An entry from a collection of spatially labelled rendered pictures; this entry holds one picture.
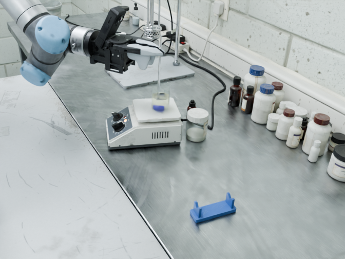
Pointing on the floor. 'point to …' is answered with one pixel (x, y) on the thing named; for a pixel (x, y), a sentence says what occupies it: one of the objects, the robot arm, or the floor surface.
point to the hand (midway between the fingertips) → (159, 50)
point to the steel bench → (206, 166)
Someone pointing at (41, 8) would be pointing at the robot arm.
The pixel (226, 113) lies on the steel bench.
